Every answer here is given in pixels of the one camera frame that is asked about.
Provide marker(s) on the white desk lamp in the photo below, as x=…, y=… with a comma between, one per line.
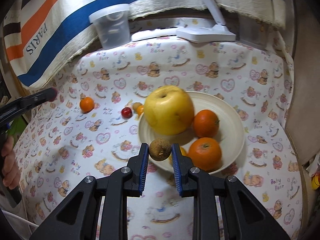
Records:
x=207, y=32

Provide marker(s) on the small mandarin orange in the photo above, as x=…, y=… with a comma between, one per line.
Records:
x=87, y=104

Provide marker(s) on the cream round plate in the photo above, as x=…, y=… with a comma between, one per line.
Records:
x=227, y=115

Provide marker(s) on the person's left hand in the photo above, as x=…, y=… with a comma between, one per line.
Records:
x=11, y=165

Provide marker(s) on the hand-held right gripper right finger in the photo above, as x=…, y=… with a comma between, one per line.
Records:
x=175, y=172

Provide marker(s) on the large yellow apple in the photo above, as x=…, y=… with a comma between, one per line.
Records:
x=167, y=110

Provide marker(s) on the white remote control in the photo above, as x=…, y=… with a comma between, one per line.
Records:
x=152, y=35

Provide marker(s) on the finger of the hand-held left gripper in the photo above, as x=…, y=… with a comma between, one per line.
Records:
x=27, y=101

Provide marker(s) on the small brown fruit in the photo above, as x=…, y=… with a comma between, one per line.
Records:
x=160, y=149

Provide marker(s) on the clear plastic cup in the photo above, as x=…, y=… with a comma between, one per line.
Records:
x=252, y=32

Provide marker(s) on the red and yellow toy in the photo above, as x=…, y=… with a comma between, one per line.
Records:
x=316, y=182

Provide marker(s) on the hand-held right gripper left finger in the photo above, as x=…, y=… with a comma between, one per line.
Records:
x=143, y=170

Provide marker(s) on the striped cloth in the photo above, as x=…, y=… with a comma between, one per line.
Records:
x=50, y=30

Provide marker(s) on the brownish green kumquat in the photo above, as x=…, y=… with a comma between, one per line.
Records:
x=136, y=105

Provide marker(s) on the yellow kumquat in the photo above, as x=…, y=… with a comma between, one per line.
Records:
x=183, y=152

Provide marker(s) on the small red fruit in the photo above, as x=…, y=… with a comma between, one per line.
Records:
x=126, y=112

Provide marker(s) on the clear lidded plastic container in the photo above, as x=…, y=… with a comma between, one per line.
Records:
x=112, y=27

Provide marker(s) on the orange kumquat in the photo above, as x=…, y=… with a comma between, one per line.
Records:
x=140, y=110

